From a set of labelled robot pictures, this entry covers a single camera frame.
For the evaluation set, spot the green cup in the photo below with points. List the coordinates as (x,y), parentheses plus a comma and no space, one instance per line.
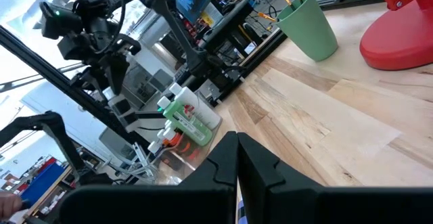
(308,31)

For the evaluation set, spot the clear plastic tray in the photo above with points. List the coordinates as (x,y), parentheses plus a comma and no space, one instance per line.
(176,170)

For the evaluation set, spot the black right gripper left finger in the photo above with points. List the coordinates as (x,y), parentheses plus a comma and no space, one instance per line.
(169,207)

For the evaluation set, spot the large white paint bottle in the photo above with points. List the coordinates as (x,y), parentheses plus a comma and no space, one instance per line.
(199,109)

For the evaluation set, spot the purple paint bottle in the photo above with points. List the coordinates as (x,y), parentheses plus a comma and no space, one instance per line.
(241,215)

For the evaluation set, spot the black background robot arm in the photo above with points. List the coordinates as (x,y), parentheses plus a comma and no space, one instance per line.
(54,129)

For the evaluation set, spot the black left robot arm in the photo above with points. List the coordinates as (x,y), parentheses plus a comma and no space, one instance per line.
(176,24)

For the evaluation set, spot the large green paint bottle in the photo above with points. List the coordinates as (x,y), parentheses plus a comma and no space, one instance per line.
(189,126)

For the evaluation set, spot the orange paint bottle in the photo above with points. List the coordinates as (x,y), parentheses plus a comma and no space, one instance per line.
(172,139)

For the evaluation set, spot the black upright frame post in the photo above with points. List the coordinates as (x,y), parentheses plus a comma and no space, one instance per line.
(67,88)

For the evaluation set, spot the small orange-tipped paintbrush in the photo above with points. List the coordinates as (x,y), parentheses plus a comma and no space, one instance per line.
(267,17)

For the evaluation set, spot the person's hand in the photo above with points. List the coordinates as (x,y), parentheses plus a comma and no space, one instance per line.
(8,203)

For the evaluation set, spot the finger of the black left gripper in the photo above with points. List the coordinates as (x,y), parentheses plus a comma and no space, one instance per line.
(116,75)
(84,78)

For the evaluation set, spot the red desk lamp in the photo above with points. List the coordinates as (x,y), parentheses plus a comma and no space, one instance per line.
(399,38)

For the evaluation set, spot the white metal bracket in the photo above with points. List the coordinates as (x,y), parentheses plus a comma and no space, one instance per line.
(142,159)

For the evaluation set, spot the pale grey paint bottle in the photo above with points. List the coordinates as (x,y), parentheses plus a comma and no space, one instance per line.
(125,112)

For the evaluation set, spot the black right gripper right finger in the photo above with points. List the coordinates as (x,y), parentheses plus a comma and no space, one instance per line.
(304,207)

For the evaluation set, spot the blue storage bin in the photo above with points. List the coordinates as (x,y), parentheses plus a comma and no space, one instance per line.
(40,183)

